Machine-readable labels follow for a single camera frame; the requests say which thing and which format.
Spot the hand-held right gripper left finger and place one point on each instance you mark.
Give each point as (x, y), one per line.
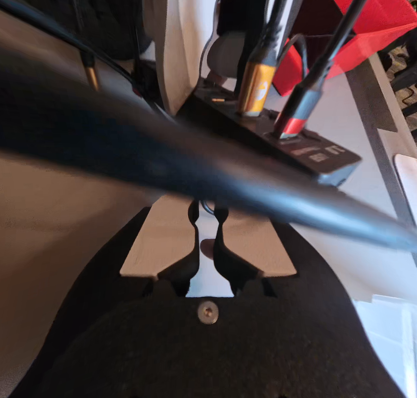
(159, 241)

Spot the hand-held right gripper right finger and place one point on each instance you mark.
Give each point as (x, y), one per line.
(260, 248)

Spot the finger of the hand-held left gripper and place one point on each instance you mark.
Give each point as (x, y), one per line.
(172, 46)

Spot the black usb hub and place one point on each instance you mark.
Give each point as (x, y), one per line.
(325, 163)

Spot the clear plastic bin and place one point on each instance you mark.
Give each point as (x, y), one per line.
(384, 339)

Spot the red open-front bin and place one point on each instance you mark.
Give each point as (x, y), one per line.
(384, 13)

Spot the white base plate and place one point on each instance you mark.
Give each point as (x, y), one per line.
(407, 183)

